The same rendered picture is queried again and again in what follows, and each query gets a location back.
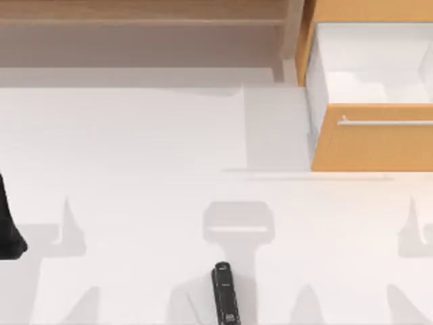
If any pulled-out drawer grey inside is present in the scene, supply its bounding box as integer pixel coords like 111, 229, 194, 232
305, 22, 433, 170

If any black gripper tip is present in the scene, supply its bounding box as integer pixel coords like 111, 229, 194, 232
0, 173, 28, 261

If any wooden open shelf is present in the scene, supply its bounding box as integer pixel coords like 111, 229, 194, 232
0, 0, 304, 83

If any long metal drawer handle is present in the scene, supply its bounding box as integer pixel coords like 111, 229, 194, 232
337, 114, 433, 127

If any wooden cupboard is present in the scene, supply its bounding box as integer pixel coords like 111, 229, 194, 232
294, 0, 433, 87

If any pale wooden drawer front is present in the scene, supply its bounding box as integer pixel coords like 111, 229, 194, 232
310, 103, 433, 173

